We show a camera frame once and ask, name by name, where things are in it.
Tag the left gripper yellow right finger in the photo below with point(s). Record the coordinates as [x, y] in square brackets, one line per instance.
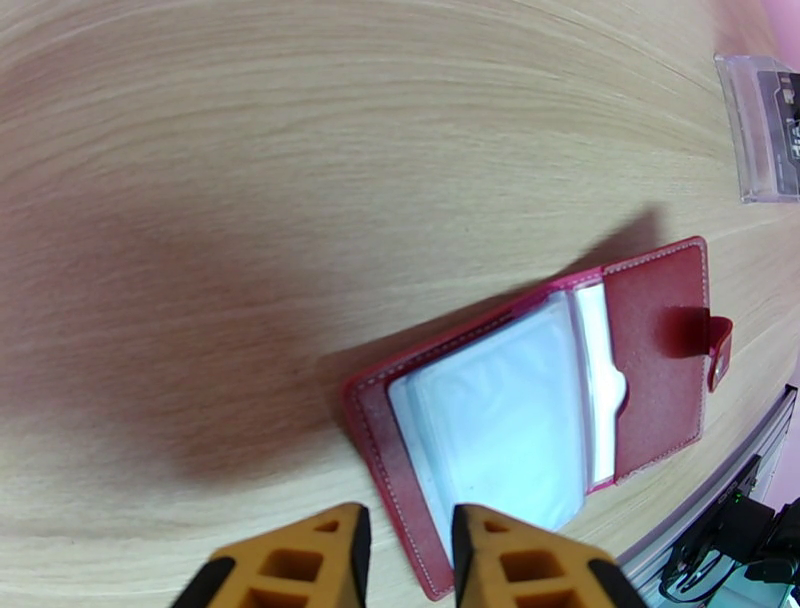
[481, 562]

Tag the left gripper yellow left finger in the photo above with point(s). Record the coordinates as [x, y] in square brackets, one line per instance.
[325, 562]

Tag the red leather card holder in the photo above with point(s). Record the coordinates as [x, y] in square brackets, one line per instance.
[656, 375]

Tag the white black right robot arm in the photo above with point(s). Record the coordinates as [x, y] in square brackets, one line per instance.
[750, 525]

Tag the clear plastic card box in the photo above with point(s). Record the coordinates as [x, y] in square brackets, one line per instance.
[740, 125]

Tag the black VIP credit card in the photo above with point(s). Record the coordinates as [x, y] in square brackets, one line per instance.
[784, 137]

